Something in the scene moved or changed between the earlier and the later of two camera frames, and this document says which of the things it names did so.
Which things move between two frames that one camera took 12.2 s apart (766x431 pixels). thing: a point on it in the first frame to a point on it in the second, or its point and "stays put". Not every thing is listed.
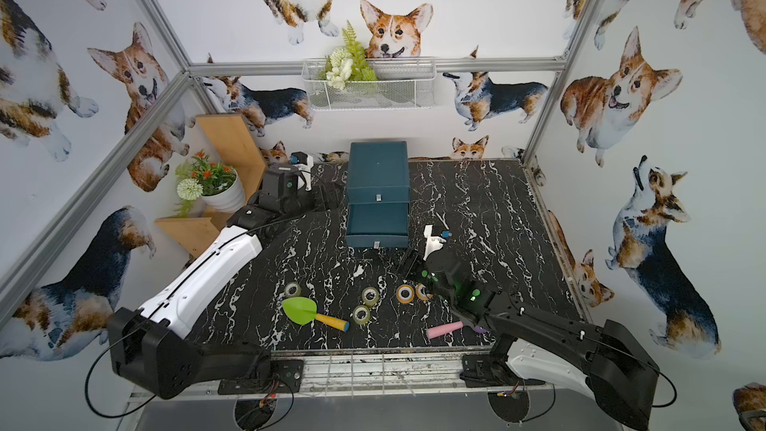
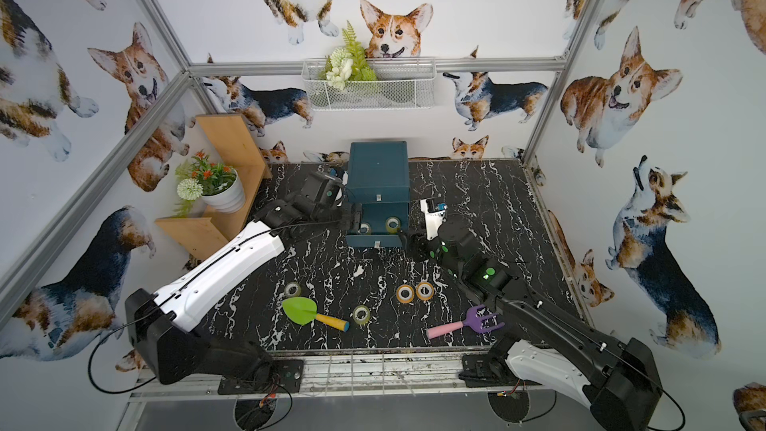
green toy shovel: [303, 310] stays put
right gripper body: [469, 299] to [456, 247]
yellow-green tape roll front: [361, 314] stays put
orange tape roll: [421, 292] stays put
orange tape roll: [405, 293] stays put
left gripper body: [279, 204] to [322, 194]
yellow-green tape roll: [292, 289] stays put
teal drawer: [378, 224] stays put
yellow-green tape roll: [370, 296] to [365, 228]
